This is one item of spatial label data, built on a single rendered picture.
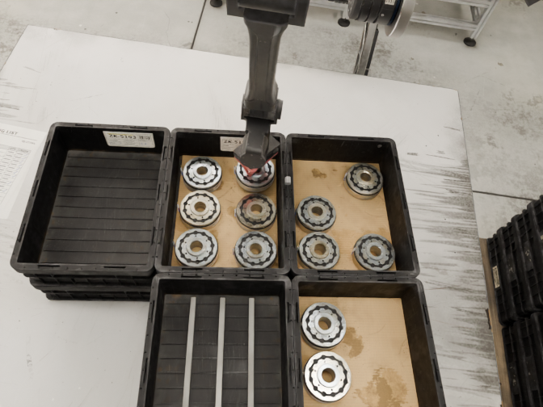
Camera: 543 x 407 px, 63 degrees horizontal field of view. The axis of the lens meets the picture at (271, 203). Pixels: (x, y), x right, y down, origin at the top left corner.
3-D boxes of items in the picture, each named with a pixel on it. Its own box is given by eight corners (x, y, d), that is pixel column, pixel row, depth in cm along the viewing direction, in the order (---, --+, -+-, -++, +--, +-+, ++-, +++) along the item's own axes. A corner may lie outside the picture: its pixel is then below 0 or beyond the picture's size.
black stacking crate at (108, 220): (65, 149, 123) (52, 123, 113) (174, 154, 126) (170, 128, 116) (29, 287, 103) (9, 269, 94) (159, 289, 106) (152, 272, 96)
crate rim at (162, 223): (172, 132, 118) (170, 127, 115) (284, 138, 120) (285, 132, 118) (154, 275, 98) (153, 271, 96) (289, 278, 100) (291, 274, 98)
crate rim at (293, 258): (284, 138, 120) (285, 132, 118) (392, 143, 123) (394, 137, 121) (289, 278, 100) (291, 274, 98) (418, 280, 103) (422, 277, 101)
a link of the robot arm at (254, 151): (284, 95, 94) (243, 90, 94) (278, 139, 89) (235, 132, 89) (277, 131, 105) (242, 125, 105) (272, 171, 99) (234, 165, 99)
